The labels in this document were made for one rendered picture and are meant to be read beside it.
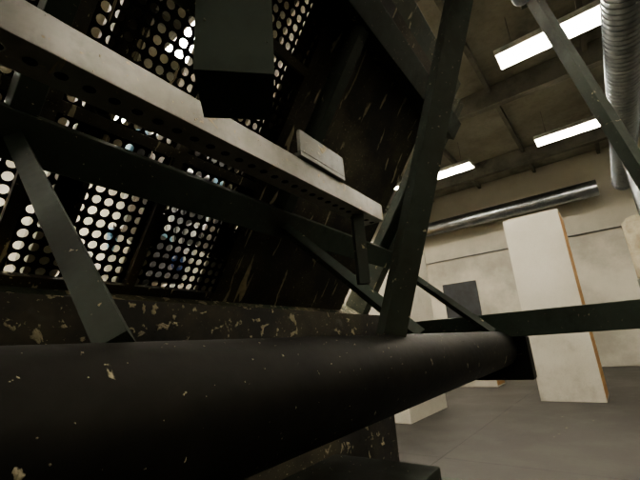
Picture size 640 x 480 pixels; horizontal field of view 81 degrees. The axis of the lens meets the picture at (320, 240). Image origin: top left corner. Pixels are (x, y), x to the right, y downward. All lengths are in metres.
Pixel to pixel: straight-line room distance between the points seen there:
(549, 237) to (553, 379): 1.54
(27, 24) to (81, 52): 0.04
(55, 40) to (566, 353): 4.80
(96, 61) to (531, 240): 4.80
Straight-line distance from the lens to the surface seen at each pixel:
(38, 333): 0.80
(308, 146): 0.67
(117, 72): 0.47
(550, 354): 4.90
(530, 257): 4.96
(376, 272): 1.81
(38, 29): 0.45
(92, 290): 0.39
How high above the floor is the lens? 0.71
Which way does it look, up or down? 16 degrees up
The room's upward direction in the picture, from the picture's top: 4 degrees counter-clockwise
